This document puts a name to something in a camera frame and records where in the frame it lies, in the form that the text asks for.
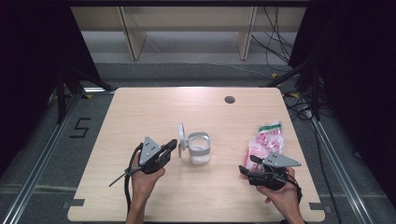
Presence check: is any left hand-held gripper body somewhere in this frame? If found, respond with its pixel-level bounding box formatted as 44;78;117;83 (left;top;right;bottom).
138;136;172;175

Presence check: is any black metal stand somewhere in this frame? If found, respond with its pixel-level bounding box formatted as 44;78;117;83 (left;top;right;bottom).
261;57;322;121
55;64;115;125

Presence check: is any metal floor rail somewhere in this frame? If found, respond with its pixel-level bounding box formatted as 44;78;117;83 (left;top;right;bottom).
0;91;84;224
311;117;375;224

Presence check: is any light wooden shelf unit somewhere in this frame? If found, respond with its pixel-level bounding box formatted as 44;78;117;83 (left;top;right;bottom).
70;6;307;62

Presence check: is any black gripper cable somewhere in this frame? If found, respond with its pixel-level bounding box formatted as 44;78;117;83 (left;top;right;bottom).
108;142;145;216
281;173;304;204

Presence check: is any clear jar with white lid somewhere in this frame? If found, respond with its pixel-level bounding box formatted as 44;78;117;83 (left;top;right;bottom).
177;123;212;165

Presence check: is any person's left hand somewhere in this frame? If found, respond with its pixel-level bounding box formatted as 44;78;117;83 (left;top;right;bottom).
131;152;166;200

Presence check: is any person's right hand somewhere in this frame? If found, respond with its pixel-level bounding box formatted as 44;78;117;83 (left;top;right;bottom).
255;167;303;218

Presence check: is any pink and white plastic bag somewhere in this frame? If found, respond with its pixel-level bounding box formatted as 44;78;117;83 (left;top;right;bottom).
244;120;285;175

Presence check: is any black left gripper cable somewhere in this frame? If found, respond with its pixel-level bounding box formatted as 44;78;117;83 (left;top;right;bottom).
108;142;145;216

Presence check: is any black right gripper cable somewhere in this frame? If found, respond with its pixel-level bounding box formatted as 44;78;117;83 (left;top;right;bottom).
281;173;304;204

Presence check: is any bundle of black cables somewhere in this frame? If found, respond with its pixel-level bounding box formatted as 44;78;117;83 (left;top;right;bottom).
250;6;295;73

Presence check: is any black floor cables tangle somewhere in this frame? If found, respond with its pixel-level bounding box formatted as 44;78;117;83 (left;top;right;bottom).
283;91;316;123

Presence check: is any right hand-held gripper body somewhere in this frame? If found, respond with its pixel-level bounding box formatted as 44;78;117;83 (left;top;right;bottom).
247;152;303;191

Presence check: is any black curtain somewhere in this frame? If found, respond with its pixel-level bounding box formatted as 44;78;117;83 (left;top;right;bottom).
289;0;396;200
0;0;104;175

